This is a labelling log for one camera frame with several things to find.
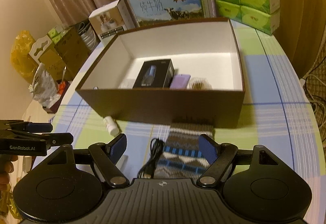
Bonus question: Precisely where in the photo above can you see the striped knitted sock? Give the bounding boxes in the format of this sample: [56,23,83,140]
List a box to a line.
[154,123,214,181]

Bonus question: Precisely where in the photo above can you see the clear packet with brown item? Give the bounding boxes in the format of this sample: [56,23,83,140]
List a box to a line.
[188,77,212,90]

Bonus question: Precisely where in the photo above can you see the white humidifier box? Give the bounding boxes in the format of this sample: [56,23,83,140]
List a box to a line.
[88,0,135,45]

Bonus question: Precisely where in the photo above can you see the brown cardboard box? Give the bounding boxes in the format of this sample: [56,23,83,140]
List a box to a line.
[55,27,91,78]

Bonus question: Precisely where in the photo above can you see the black usb cable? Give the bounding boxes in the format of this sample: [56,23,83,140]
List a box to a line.
[136,138,165,179]

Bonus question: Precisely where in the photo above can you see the crumpled plastic bag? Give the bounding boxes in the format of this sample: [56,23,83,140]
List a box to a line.
[29,63,58,107]

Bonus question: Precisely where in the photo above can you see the purple card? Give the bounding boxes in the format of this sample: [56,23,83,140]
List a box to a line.
[170,74,191,89]

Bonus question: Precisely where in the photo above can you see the person's left hand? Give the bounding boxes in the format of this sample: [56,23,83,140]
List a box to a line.
[0,155,18,191]

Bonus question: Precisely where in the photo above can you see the white pill bottle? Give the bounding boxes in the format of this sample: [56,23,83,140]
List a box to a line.
[103,116,120,137]

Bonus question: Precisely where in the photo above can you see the checkered tablecloth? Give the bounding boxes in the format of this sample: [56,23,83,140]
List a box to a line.
[50,21,325,193]

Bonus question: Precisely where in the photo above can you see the quilted chair cushion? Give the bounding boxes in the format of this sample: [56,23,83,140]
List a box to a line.
[303,43,325,123]

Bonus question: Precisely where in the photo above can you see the small green tissue boxes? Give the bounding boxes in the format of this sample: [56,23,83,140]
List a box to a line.
[47,25,69,44]

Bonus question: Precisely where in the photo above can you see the blue milk carton box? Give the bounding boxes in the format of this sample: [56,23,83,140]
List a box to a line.
[129,0,210,26]

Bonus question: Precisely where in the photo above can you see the yellow plastic bag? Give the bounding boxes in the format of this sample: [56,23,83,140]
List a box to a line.
[11,30,38,84]

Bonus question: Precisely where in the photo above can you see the black shaver box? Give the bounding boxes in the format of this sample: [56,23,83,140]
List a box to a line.
[133,59,175,88]

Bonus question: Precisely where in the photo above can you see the white cardboard insert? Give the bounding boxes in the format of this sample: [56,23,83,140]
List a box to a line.
[29,35,54,64]

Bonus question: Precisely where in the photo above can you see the large brown storage box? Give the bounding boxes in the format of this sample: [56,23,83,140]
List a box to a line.
[76,18,245,128]

